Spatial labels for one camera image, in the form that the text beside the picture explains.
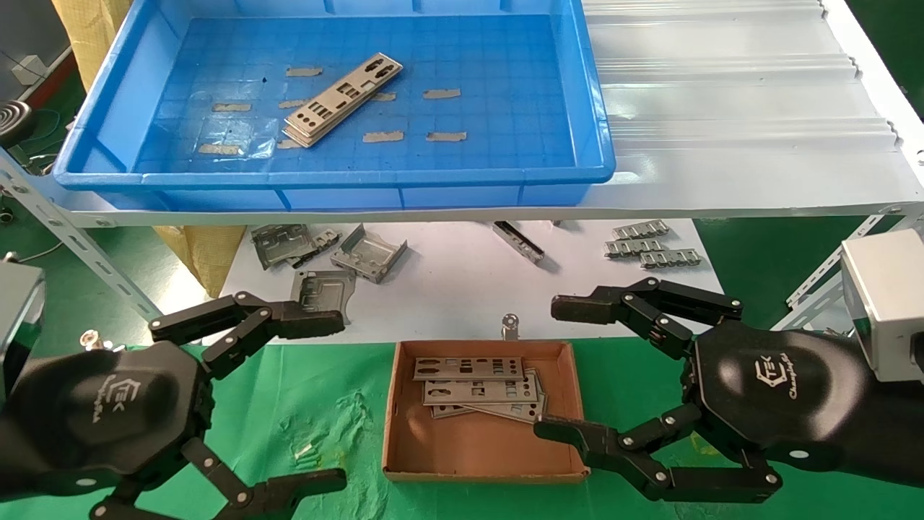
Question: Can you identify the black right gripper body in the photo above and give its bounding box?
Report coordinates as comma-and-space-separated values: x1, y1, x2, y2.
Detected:
682, 320, 924, 488

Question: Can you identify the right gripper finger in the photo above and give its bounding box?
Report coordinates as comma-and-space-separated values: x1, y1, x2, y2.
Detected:
534, 403, 783, 504
551, 277, 744, 360

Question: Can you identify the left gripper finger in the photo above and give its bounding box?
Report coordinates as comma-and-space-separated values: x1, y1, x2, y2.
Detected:
90, 437, 349, 520
149, 291, 346, 380

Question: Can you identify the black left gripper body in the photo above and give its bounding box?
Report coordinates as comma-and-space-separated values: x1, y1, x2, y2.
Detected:
0, 339, 217, 499

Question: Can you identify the shallow cardboard box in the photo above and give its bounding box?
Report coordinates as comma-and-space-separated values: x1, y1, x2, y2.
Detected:
382, 340, 591, 484

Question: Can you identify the blue plastic tray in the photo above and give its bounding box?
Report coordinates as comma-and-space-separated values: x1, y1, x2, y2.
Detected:
53, 0, 616, 212

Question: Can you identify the wrinkled green table cloth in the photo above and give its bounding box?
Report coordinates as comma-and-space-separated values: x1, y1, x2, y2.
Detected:
0, 339, 924, 520

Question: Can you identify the silver toothed metal strip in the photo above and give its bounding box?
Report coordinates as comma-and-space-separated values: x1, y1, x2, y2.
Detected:
640, 248, 703, 269
612, 220, 670, 240
605, 238, 666, 259

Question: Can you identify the large silver binder clip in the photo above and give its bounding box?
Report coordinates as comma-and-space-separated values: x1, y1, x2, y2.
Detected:
79, 330, 125, 353

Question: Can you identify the small stamped metal part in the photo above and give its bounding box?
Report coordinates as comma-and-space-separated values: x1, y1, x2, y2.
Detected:
292, 228, 341, 269

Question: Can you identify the yellow woven sack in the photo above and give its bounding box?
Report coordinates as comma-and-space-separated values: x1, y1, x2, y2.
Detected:
51, 0, 248, 298

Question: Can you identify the white perforated shelf leg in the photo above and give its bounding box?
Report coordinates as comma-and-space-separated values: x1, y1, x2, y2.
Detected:
785, 213, 924, 332
0, 148, 192, 346

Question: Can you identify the white base board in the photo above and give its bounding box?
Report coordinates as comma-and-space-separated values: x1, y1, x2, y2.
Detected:
202, 219, 725, 346

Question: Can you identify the clear plastic film patch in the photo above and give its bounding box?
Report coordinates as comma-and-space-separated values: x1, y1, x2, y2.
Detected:
202, 118, 279, 157

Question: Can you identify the white shelf board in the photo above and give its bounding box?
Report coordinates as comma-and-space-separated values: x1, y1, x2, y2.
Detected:
27, 0, 924, 229

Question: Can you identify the black round stool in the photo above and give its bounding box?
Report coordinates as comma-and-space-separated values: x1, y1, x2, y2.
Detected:
0, 100, 34, 145

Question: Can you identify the white power adapter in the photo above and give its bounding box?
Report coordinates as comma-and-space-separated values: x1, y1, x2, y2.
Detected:
12, 56, 48, 84

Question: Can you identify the flat stamped metal bracket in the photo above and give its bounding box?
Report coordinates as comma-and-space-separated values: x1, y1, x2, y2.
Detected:
250, 224, 318, 270
290, 269, 357, 326

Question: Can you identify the folded metal box bracket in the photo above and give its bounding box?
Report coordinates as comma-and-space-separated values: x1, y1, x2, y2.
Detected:
331, 224, 409, 284

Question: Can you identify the dark narrow metal rail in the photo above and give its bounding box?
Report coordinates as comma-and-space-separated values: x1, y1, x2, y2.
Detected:
493, 221, 546, 264

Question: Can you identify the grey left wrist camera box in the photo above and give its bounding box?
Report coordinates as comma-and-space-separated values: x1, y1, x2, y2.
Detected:
0, 260, 46, 405

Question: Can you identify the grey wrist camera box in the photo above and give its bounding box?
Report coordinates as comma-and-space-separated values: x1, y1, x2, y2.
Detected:
0, 260, 46, 405
840, 227, 924, 382

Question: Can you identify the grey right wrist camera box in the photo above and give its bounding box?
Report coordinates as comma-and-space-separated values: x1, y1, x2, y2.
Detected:
840, 227, 924, 382

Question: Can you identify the white floor cable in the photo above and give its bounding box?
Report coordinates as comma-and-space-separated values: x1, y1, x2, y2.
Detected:
4, 242, 66, 264

